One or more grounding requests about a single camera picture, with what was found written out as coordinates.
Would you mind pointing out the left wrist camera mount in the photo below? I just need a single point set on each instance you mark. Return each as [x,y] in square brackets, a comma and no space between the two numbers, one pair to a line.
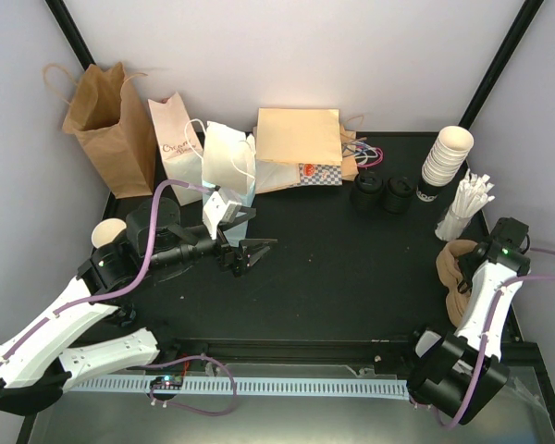
[222,206]

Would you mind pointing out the paper cup near left arm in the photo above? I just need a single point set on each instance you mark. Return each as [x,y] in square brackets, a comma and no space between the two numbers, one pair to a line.
[106,231]

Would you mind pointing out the stack of white paper cups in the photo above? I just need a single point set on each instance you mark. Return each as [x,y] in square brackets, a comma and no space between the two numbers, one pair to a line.
[446,156]

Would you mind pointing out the light blue paper bag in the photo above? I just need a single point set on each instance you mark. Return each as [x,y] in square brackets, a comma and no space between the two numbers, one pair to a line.
[225,159]

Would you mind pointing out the black right frame post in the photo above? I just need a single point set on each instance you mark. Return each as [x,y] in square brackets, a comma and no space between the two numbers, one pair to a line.
[520,25]

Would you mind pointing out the bundle of white straws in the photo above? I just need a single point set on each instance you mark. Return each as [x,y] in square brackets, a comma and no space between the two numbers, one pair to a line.
[472,195]

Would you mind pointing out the black left frame post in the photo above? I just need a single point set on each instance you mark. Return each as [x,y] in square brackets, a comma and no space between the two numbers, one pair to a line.
[69,28]

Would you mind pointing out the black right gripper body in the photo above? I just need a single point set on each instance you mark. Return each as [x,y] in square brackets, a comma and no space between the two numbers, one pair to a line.
[466,267]

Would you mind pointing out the flat tan paper bag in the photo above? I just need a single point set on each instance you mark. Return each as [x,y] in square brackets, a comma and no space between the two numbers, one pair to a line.
[298,136]

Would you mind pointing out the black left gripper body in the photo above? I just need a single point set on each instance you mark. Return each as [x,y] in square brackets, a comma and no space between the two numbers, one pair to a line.
[228,261]

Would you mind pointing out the brown kraft paper bag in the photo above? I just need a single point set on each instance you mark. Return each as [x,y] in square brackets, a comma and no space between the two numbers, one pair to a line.
[109,120]

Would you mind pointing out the black frame post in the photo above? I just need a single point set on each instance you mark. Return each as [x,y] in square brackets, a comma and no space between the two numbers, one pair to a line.
[69,28]
[520,25]

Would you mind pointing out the light blue slotted cable duct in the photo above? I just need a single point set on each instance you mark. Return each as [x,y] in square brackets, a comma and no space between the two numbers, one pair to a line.
[254,386]

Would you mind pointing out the flat bags with coloured handles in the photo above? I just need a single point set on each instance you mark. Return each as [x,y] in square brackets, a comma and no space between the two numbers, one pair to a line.
[357,154]

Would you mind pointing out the stack black lids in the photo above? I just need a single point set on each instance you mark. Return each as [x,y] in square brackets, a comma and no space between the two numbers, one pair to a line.
[398,195]
[366,191]

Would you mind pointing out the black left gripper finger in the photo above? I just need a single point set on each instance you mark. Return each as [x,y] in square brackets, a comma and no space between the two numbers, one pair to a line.
[257,245]
[251,256]

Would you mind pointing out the right stack black lids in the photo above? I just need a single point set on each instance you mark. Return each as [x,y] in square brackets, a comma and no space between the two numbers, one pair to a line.
[398,195]

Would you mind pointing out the small lit circuit board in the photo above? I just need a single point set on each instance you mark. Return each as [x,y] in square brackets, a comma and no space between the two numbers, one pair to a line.
[166,382]

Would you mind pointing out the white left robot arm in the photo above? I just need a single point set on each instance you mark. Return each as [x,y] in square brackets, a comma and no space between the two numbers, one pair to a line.
[40,364]

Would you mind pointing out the pink cream paper bag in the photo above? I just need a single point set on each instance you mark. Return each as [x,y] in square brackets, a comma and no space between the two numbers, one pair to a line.
[179,147]

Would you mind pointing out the left stack black lids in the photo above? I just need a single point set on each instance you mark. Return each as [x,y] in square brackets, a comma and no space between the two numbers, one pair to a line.
[366,191]

